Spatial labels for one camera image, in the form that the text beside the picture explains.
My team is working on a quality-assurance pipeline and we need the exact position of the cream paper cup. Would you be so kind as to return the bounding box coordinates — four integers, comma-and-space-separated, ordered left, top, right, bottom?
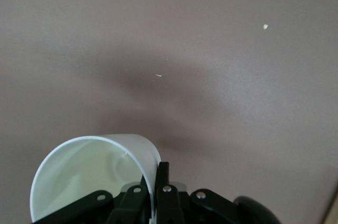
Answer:
29, 134, 162, 223

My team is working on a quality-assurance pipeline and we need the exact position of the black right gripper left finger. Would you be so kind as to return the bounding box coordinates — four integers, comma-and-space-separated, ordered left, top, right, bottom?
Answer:
31, 175, 153, 224

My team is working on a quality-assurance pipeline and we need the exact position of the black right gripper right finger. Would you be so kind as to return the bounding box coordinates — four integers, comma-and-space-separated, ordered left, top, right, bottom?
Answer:
155, 161, 239, 224

